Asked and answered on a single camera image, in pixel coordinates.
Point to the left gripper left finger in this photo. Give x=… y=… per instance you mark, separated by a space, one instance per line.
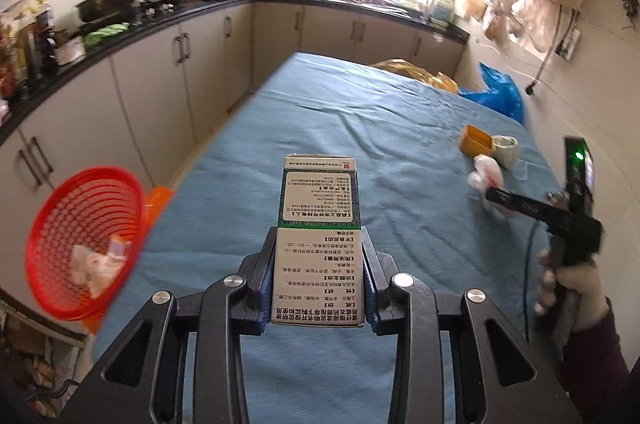
x=140 y=378

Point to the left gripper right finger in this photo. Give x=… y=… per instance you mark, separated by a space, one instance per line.
x=497 y=377

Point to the orange cardboard box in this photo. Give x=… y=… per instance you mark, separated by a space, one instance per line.
x=474 y=141

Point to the white green medicine box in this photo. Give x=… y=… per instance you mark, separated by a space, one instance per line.
x=318 y=270

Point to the crumpled trash in basket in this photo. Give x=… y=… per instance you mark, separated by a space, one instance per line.
x=96 y=271

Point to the right hand white glove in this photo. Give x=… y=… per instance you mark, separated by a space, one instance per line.
x=584 y=280

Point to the white tape roll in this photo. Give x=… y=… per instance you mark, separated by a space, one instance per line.
x=506 y=151

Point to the red plastic mesh basket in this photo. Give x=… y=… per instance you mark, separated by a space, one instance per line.
x=87 y=209

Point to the blue plastic bag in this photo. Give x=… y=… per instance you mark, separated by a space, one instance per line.
x=501 y=94

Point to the orange plastic stool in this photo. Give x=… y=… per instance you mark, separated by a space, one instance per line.
x=156 y=202

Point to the yellow plastic bag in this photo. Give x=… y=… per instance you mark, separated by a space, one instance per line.
x=404 y=68

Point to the white small container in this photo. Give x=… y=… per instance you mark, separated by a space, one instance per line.
x=70 y=52

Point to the dark sauce bottle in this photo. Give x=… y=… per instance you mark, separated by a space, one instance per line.
x=46 y=42

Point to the green cloth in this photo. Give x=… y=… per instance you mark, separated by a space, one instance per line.
x=94 y=38

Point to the black frying pan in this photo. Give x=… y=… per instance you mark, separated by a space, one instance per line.
x=90 y=10

